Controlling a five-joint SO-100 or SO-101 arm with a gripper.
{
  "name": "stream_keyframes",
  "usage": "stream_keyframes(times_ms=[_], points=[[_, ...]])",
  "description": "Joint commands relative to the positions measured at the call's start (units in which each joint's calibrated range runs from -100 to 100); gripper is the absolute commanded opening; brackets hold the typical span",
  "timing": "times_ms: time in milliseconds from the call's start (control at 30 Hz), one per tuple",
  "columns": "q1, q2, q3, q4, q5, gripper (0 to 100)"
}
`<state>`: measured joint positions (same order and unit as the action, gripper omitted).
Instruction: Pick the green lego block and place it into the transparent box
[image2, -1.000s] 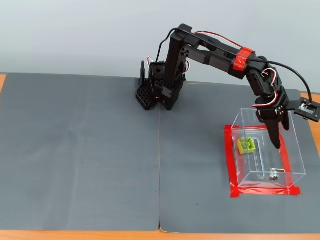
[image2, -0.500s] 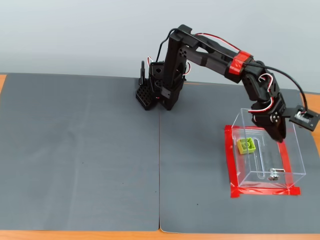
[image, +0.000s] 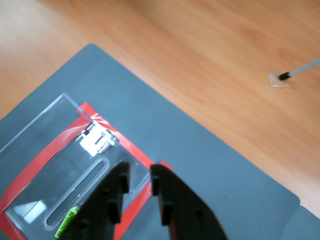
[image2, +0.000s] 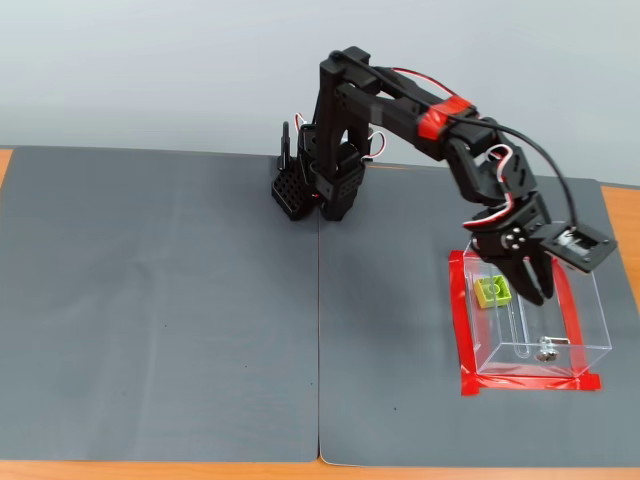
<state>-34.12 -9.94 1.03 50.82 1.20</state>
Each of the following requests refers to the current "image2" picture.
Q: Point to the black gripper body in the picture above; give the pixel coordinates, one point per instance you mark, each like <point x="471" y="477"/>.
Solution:
<point x="511" y="244"/>

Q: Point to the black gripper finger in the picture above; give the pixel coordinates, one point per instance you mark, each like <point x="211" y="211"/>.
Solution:
<point x="542" y="277"/>
<point x="515" y="277"/>

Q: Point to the green lego block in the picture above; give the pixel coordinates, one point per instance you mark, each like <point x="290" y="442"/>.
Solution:
<point x="492" y="292"/>

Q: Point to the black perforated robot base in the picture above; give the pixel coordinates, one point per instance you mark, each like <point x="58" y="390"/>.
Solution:
<point x="290" y="192"/>

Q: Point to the red tape band on arm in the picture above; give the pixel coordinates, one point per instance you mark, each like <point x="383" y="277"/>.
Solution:
<point x="442" y="120"/>

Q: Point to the transparent acrylic box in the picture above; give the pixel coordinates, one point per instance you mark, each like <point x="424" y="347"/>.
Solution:
<point x="550" y="325"/>

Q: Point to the silver metal box lock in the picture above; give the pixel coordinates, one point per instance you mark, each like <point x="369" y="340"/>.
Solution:
<point x="545" y="350"/>

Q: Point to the red white servo wiring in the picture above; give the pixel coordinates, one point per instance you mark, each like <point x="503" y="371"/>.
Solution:
<point x="490" y="216"/>

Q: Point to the red tape strip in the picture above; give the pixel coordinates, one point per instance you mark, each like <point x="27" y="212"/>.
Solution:
<point x="525" y="384"/>
<point x="460" y="256"/>
<point x="572" y="320"/>
<point x="462" y="320"/>

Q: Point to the dark grey table mat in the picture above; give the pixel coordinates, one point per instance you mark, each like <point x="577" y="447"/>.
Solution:
<point x="400" y="325"/>
<point x="100" y="375"/>

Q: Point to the black table clamp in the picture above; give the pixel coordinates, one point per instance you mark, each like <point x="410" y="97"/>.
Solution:
<point x="286" y="145"/>

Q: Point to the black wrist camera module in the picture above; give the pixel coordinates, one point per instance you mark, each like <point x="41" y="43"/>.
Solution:
<point x="590" y="255"/>

